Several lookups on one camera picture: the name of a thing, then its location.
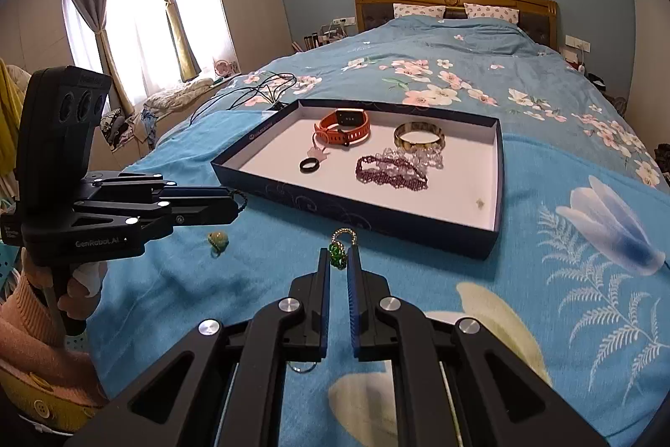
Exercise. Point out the yellow garment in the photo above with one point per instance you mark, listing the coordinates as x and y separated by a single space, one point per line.
31 405

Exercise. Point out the blue floral duvet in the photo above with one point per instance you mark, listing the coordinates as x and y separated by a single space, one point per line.
471 49

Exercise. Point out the person's left hand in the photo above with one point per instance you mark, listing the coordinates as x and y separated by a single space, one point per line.
78 292

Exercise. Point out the colourful clothes pile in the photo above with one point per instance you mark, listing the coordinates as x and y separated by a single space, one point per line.
123 127

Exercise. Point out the orange smartwatch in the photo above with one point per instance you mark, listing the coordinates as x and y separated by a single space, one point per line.
361 127

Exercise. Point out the pink charm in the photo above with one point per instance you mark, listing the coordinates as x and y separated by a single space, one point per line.
319 152

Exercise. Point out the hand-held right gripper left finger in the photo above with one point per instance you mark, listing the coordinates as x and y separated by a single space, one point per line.
326 311

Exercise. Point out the blue floral blanket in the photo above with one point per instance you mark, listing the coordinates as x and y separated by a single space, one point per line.
471 321

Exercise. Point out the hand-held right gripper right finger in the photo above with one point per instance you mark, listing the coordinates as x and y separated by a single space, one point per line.
353 311

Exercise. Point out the dark blue shallow box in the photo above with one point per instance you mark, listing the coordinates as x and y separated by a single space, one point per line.
445 174

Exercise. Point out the white patterned pillow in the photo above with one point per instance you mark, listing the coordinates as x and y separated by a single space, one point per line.
492 13
419 11

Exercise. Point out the window seat cabinet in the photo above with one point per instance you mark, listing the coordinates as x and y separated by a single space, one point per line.
172 119

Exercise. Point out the small yellow-green ornament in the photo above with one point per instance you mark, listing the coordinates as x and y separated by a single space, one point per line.
217 240

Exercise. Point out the pink desk fan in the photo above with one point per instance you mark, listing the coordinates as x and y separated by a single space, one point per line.
223 67

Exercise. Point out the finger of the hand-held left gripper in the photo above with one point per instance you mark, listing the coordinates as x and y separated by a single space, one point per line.
199 193
204 212

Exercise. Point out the white wall socket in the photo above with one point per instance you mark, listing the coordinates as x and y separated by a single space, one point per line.
577 42
343 22

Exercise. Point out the light clothes pile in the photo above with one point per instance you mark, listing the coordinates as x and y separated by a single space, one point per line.
178 93

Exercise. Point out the person's left forearm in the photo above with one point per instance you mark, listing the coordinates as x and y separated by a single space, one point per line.
36 337

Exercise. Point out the nightstand bottles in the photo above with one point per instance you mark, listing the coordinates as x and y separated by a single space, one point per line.
319 38

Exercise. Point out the brown and gold bangle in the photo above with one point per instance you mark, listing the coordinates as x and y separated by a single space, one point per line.
399 138

